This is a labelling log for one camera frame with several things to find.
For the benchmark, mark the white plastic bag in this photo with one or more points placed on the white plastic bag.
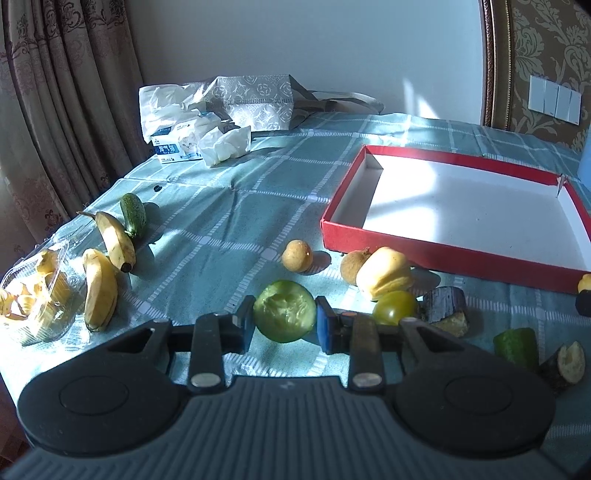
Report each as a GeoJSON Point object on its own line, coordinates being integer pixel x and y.
{"type": "Point", "coordinates": [161, 106]}

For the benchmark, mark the short eggplant piece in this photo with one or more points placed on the short eggplant piece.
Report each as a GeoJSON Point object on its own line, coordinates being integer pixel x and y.
{"type": "Point", "coordinates": [570, 362]}

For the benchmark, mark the clear plastic container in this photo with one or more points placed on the clear plastic container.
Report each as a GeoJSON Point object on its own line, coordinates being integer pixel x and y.
{"type": "Point", "coordinates": [57, 318]}

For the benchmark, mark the crumpled white tissue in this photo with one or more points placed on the crumpled white tissue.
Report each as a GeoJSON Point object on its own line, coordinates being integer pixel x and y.
{"type": "Point", "coordinates": [226, 145]}

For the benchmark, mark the yellow fruit piece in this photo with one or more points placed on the yellow fruit piece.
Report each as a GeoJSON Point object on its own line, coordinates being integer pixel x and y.
{"type": "Point", "coordinates": [585, 284]}

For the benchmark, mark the long eggplant piece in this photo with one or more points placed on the long eggplant piece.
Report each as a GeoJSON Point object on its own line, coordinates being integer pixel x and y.
{"type": "Point", "coordinates": [441, 302]}

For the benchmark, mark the white wall switch panel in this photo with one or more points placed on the white wall switch panel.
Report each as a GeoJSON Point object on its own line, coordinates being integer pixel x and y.
{"type": "Point", "coordinates": [554, 99]}

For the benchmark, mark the small whole cucumber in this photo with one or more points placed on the small whole cucumber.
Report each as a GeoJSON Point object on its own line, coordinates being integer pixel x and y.
{"type": "Point", "coordinates": [131, 214]}

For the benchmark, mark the thick yellow banana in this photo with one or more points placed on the thick yellow banana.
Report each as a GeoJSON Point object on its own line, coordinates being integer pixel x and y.
{"type": "Point", "coordinates": [99, 290]}

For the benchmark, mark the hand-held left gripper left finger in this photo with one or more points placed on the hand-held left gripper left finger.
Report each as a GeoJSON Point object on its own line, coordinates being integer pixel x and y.
{"type": "Point", "coordinates": [247, 325]}

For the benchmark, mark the grey patterned bag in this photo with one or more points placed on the grey patterned bag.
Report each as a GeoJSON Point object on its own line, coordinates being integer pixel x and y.
{"type": "Point", "coordinates": [249, 97]}

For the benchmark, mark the green tomato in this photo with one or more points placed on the green tomato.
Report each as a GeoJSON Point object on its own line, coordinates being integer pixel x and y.
{"type": "Point", "coordinates": [395, 307]}

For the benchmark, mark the dark green cucumber chunk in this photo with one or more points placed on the dark green cucumber chunk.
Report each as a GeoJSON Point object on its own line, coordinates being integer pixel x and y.
{"type": "Point", "coordinates": [515, 346]}

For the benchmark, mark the blue white tissue pack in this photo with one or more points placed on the blue white tissue pack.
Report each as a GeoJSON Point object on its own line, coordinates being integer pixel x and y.
{"type": "Point", "coordinates": [173, 147]}

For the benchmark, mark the red cardboard box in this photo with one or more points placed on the red cardboard box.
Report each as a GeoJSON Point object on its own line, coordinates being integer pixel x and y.
{"type": "Point", "coordinates": [461, 207]}

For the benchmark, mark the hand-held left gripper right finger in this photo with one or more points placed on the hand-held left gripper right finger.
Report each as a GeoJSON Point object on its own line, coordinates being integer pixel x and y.
{"type": "Point", "coordinates": [325, 330]}

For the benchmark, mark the yellow bell pepper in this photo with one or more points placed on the yellow bell pepper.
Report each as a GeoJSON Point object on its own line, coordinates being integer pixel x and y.
{"type": "Point", "coordinates": [383, 272]}

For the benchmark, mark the cut cucumber half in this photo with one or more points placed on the cut cucumber half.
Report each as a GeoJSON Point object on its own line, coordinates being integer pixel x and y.
{"type": "Point", "coordinates": [284, 311]}

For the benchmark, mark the banana peels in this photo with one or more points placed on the banana peels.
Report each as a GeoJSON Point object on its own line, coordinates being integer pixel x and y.
{"type": "Point", "coordinates": [21, 304]}

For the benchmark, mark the ornate gold wall panel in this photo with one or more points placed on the ornate gold wall panel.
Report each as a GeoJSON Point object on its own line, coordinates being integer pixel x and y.
{"type": "Point", "coordinates": [545, 41]}

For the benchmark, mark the beige patterned curtain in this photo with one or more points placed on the beige patterned curtain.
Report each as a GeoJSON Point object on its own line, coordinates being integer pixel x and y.
{"type": "Point", "coordinates": [46, 92]}

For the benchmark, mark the slim yellow banana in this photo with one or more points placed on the slim yellow banana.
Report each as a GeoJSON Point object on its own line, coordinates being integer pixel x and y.
{"type": "Point", "coordinates": [115, 240]}

